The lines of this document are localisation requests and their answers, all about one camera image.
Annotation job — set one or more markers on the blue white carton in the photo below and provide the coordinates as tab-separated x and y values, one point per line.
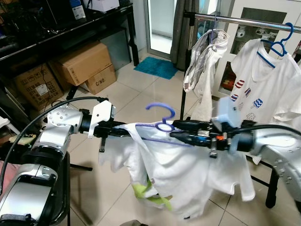
78	9

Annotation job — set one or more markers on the black clothes rack frame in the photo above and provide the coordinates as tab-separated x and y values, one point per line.
188	15

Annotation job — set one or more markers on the grey metal panel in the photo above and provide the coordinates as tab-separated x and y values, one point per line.
115	49

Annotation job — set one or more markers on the labelled cardboard box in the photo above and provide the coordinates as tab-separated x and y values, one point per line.
35	82

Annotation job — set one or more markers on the white box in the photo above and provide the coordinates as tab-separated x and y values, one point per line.
103	4

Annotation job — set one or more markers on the black shelf table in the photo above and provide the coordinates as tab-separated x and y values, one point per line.
94	21

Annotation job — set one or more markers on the dark grey curtain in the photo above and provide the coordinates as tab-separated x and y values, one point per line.
181	37

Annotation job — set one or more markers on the silver clothes rack rail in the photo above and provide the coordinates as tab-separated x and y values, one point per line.
244	22

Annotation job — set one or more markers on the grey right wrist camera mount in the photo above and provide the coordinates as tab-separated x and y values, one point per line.
228	113

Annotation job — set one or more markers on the crumpled white grey garment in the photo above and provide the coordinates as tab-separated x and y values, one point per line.
202	70

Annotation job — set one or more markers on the white framed glass door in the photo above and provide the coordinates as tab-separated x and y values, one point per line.
160	23

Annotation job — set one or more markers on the small printed cardboard box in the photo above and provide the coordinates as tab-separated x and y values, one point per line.
101	82

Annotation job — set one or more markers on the white glass door cabinet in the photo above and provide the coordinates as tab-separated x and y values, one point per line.
263	7

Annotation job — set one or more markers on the purple clothes hanger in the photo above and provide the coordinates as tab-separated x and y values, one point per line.
160	104

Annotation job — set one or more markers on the blue plastic clothes hanger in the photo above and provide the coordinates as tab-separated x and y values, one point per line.
265	59

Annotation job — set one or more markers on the white green shirt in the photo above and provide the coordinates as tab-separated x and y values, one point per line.
188	174

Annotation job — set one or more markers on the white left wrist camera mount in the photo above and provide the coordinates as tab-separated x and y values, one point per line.
101	115

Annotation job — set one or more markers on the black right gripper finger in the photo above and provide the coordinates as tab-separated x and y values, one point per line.
193	125
190	138

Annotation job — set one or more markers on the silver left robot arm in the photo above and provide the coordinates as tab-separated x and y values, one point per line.
56	125

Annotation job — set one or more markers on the teal floor mat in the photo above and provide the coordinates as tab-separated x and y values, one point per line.
157	67

